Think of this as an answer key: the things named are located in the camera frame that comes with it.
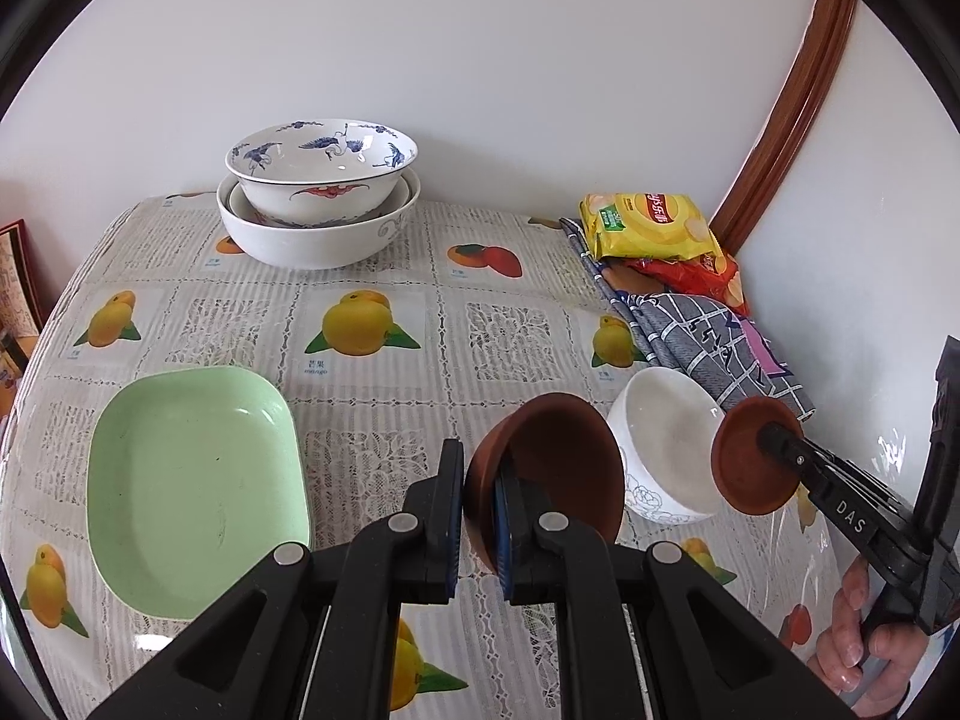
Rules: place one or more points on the person's right hand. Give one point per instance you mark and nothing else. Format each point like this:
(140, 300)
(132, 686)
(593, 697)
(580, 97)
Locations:
(847, 652)

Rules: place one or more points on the red snack bag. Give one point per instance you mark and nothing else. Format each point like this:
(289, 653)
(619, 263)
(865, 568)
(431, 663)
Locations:
(709, 281)

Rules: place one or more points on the large white bowl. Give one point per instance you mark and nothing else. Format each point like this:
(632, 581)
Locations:
(315, 244)

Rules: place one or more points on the white patterned bowl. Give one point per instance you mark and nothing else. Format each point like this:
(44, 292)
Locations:
(667, 442)

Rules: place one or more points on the small brown dish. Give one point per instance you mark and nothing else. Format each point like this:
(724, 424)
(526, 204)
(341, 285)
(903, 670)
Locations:
(746, 472)
(570, 457)

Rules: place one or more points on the green square plate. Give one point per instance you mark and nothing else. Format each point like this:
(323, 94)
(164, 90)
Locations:
(195, 480)

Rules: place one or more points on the patterned book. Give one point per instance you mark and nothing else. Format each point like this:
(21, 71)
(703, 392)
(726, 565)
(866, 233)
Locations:
(16, 277)

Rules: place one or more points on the blue crane print bowl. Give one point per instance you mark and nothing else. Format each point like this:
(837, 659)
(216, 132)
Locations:
(322, 187)

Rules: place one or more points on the yellow chip bag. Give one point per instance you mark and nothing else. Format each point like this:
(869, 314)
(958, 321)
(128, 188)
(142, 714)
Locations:
(652, 225)

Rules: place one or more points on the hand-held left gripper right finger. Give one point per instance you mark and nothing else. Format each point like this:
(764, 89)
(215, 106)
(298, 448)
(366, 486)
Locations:
(504, 532)

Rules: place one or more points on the grey checked cloth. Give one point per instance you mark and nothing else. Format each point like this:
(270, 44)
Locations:
(697, 337)

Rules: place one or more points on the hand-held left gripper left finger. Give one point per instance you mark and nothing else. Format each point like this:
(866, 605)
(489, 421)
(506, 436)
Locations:
(431, 532)

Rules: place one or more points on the brown wooden door frame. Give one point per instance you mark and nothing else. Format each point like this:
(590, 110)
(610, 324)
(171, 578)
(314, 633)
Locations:
(795, 112)

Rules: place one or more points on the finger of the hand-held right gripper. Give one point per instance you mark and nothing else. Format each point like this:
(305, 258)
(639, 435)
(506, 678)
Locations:
(847, 514)

